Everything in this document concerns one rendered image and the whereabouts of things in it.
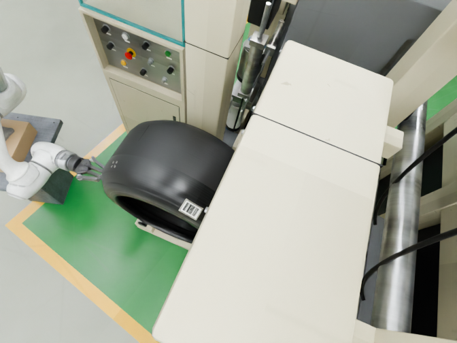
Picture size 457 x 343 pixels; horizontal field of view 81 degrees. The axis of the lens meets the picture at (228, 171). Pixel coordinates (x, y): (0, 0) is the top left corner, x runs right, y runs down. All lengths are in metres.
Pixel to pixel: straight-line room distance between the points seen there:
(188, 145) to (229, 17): 0.37
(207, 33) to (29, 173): 1.00
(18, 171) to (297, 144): 1.20
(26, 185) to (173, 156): 0.78
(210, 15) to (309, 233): 0.54
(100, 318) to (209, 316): 1.90
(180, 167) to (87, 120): 2.08
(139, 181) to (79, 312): 1.59
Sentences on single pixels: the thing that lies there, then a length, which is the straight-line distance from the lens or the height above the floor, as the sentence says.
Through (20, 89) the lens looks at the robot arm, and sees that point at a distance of 1.88.
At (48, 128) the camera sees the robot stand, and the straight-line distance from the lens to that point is 2.03.
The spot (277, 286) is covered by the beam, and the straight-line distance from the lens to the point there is 0.41.
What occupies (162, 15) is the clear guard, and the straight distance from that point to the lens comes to 1.37.
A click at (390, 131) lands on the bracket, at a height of 1.73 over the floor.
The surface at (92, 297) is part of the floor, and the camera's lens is 2.28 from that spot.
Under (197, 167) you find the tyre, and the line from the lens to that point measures 0.82.
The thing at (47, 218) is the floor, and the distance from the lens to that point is 2.51.
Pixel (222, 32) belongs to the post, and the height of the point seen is 1.73.
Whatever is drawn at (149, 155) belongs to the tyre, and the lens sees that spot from 0.85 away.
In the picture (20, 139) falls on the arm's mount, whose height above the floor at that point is 0.75.
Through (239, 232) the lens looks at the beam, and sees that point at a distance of 0.40.
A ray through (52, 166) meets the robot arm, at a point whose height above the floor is 0.98.
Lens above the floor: 2.17
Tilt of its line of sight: 64 degrees down
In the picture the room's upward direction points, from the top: 16 degrees clockwise
